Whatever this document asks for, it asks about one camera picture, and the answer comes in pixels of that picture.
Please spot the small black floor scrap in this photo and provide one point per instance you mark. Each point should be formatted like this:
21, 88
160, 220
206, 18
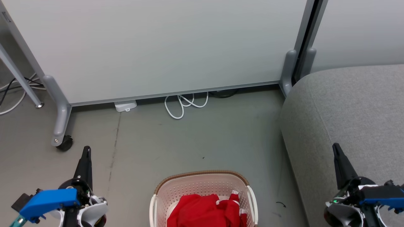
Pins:
281, 203

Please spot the red basketball shorts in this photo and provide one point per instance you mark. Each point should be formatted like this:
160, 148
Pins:
202, 211

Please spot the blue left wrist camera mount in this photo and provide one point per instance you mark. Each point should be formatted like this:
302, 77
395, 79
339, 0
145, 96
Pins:
47, 201

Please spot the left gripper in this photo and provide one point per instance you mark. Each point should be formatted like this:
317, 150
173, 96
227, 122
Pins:
90, 208

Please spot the narrow white partition panel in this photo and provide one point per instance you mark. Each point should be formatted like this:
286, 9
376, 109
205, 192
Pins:
359, 31

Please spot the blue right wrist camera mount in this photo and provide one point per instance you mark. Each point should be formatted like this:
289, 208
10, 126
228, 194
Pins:
383, 194

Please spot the large white partition panel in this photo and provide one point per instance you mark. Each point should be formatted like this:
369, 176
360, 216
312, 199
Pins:
157, 47

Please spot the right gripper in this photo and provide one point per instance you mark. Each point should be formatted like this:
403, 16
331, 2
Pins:
344, 208

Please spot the grey partition foot with caster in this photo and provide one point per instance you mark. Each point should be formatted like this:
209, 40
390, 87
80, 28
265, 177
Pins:
61, 110

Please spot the cream plastic laundry basket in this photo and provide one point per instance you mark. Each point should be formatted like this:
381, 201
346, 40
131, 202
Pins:
189, 186

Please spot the white adapter box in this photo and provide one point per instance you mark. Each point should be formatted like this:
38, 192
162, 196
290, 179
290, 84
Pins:
125, 105

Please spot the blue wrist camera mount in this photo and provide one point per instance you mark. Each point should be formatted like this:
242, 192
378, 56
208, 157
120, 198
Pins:
47, 201
383, 194

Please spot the grey fabric sofa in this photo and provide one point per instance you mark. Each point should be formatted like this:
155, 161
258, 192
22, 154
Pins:
347, 119

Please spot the grey metal table leg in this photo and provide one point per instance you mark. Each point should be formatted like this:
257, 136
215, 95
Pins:
19, 75

